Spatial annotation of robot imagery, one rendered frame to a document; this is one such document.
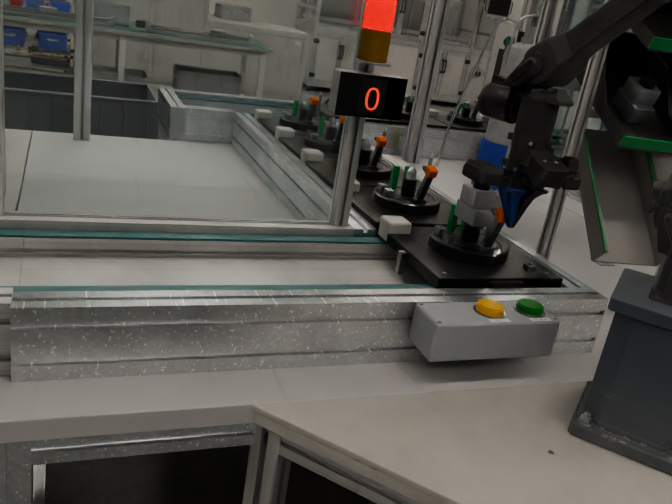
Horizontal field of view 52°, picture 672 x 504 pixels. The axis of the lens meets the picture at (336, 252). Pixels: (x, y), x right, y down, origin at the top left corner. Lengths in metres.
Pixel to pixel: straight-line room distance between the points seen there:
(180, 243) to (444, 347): 0.46
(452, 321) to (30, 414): 0.54
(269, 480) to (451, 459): 0.25
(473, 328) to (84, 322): 0.51
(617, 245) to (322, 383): 0.63
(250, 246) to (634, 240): 0.69
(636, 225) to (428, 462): 0.70
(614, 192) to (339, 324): 0.64
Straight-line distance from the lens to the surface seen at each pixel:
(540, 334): 1.05
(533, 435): 0.96
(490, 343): 1.01
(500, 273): 1.16
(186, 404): 0.88
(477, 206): 1.19
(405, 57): 10.52
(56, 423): 0.87
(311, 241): 1.20
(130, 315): 0.89
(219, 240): 1.16
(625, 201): 1.38
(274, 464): 0.94
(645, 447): 0.99
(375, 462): 0.83
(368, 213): 1.33
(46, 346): 0.90
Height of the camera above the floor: 1.35
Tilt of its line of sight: 20 degrees down
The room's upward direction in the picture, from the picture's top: 9 degrees clockwise
